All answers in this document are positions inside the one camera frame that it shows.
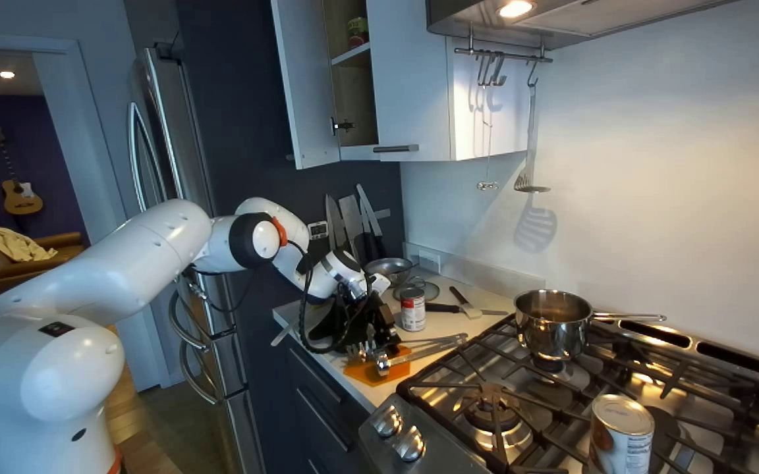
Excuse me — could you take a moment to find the metal hook rail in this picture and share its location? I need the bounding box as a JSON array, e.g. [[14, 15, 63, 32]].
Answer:
[[451, 42, 557, 65]]

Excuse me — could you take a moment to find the glass pot lid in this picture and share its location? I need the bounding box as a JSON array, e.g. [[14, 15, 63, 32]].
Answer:
[[391, 275, 443, 302]]

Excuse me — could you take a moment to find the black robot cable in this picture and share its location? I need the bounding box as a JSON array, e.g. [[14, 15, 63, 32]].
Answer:
[[296, 247, 341, 355]]

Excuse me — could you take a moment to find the stainless gas stove range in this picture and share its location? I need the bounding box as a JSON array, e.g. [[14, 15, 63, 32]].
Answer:
[[355, 306, 759, 474]]

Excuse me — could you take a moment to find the open cabinet door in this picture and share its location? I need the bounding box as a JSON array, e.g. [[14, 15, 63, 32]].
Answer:
[[268, 0, 345, 173]]

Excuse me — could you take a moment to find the white upper kitchen cabinet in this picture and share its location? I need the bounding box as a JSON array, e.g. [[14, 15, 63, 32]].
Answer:
[[325, 0, 532, 167]]

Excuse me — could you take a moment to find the orange silicone mat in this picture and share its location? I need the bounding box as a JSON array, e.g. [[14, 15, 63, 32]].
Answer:
[[343, 346, 416, 388]]

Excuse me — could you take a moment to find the small silver saucepan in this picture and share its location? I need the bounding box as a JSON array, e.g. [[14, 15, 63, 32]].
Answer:
[[364, 255, 416, 284]]

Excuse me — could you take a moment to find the black handled counter knife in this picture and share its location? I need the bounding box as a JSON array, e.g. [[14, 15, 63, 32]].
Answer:
[[422, 300, 512, 318]]

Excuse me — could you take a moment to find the range hood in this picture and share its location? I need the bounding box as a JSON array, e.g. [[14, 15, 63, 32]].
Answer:
[[424, 0, 733, 52]]

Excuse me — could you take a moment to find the steel pot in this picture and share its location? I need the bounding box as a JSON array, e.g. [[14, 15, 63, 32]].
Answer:
[[512, 287, 670, 364]]

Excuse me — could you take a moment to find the acoustic guitar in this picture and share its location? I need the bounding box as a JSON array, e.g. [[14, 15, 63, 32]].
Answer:
[[0, 126, 47, 219]]

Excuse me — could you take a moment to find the silver stove knob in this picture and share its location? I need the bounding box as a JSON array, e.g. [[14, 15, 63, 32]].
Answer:
[[391, 427, 433, 467], [372, 404, 408, 442]]

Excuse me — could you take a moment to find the stainless steel refrigerator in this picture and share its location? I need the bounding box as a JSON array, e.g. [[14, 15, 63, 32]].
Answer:
[[126, 42, 268, 474]]

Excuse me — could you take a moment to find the metal S hook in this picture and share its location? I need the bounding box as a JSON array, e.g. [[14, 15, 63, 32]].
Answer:
[[525, 52, 546, 89], [488, 50, 512, 89], [472, 50, 493, 89]]

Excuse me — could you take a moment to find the white labelled tin can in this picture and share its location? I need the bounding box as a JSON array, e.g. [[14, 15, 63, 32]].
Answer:
[[588, 393, 659, 474]]

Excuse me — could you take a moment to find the grey lower drawer cabinet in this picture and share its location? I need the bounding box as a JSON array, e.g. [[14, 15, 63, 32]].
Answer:
[[271, 333, 381, 474]]

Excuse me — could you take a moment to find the red and white can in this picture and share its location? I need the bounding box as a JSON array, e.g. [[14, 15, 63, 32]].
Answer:
[[395, 287, 430, 335]]

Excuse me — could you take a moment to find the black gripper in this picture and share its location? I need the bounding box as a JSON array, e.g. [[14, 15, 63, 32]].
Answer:
[[334, 281, 405, 358]]

